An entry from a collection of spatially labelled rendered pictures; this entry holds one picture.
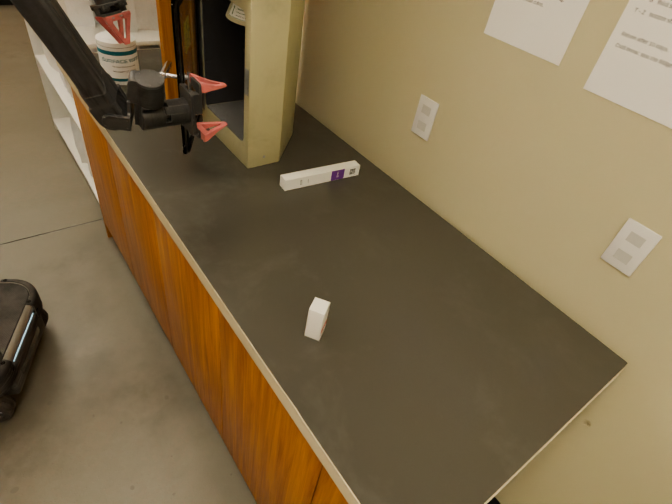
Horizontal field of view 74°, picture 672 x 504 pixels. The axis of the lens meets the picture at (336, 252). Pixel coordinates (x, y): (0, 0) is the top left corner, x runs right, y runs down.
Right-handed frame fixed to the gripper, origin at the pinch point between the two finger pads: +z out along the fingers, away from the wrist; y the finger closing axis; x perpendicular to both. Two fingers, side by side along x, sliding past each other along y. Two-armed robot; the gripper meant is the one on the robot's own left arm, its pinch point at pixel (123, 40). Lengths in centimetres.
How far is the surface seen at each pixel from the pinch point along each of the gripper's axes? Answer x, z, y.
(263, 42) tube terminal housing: -24.0, 5.7, -30.3
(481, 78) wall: -59, 22, -71
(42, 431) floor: 79, 110, 14
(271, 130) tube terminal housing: -23.0, 30.2, -23.9
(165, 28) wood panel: -15.3, 1.4, 8.0
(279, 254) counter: 2, 46, -56
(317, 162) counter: -35, 45, -27
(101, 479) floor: 71, 119, -14
